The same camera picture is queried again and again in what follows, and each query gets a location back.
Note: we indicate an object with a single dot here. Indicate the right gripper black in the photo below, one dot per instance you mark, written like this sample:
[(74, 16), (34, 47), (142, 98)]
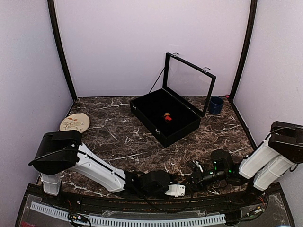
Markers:
[(195, 175)]

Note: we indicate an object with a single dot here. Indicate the red orange argyle sock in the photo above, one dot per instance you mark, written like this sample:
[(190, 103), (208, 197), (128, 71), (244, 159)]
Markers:
[(167, 117)]

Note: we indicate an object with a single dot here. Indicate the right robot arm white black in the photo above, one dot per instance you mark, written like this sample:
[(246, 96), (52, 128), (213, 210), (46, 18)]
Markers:
[(281, 150)]

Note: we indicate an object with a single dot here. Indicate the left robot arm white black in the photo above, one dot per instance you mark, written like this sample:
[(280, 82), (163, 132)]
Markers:
[(64, 150)]

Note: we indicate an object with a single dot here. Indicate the black display case box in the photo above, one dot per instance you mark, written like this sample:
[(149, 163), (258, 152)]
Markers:
[(185, 94)]

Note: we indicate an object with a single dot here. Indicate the blue mug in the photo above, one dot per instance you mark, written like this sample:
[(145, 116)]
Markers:
[(216, 105)]

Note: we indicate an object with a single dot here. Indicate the beige round plate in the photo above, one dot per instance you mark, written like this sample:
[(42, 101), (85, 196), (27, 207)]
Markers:
[(78, 121)]

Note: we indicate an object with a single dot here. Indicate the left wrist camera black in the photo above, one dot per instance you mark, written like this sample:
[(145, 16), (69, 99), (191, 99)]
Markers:
[(155, 181)]

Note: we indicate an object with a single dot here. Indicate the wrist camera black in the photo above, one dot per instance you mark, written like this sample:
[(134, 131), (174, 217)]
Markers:
[(222, 161), (155, 181)]

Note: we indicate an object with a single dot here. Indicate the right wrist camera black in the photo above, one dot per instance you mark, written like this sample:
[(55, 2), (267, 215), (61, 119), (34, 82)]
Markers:
[(222, 161)]

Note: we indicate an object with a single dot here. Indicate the white slotted cable duct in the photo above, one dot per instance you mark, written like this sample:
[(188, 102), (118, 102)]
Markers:
[(97, 221)]

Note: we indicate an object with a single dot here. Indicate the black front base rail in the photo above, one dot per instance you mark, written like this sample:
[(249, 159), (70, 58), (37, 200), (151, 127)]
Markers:
[(268, 210)]

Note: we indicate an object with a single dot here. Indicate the right black frame post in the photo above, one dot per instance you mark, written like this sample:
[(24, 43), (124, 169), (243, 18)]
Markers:
[(245, 48)]

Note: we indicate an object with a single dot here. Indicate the black frame post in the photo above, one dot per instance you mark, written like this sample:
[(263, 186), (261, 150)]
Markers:
[(60, 50), (245, 48)]

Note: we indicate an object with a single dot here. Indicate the left black frame post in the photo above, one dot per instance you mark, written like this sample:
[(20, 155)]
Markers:
[(60, 50)]

